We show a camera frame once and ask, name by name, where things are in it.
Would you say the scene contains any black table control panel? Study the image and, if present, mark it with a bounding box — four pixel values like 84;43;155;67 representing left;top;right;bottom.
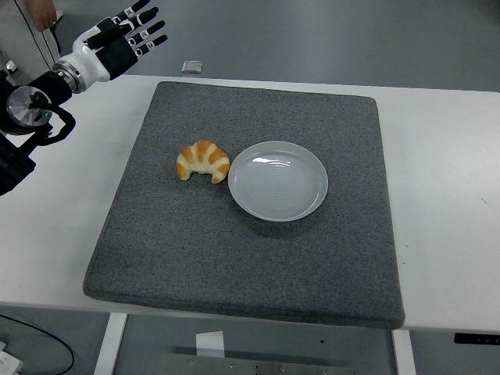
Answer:
454;332;500;345

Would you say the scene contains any white power strip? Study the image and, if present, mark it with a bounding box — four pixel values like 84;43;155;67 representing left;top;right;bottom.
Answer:
0;341;23;375

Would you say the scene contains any person's hand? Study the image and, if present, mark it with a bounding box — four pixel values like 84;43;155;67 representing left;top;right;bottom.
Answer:
32;0;58;32

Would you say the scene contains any white tape strip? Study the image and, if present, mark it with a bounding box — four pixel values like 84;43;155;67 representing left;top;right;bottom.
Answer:
195;330;226;357

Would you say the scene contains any black floor cable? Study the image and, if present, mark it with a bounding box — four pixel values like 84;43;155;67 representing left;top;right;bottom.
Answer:
0;313;76;375

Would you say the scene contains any white table leg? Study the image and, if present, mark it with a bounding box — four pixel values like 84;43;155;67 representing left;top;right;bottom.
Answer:
93;312;129;375
392;329;417;375

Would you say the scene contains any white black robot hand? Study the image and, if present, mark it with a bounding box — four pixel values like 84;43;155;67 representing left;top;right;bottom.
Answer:
57;0;170;84

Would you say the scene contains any golden croissant bread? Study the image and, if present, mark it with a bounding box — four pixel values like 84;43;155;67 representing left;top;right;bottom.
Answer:
175;139;230;184

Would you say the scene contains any grey felt mat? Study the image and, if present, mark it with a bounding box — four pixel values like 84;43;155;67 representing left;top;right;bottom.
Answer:
82;80;405;330

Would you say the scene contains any round pale grey plate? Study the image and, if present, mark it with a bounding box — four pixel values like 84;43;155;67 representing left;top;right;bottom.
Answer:
227;141;330;223

